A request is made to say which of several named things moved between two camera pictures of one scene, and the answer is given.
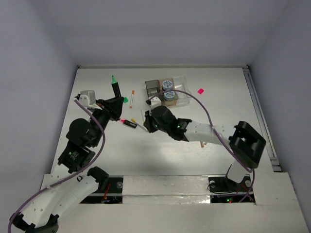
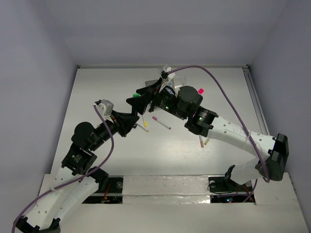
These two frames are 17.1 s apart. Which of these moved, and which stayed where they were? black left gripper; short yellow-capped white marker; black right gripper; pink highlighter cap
Moved: black left gripper; black right gripper
Stayed: short yellow-capped white marker; pink highlighter cap
